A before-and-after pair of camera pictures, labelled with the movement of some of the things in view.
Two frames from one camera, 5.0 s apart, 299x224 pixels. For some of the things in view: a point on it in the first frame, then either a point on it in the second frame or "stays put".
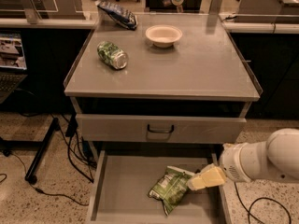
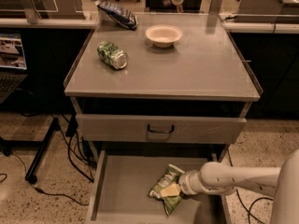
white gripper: x=234 y=161 -> x=187 y=183
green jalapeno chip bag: x=172 y=188 stays put
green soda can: x=112 y=55 stays put
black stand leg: x=31 y=175 stays put
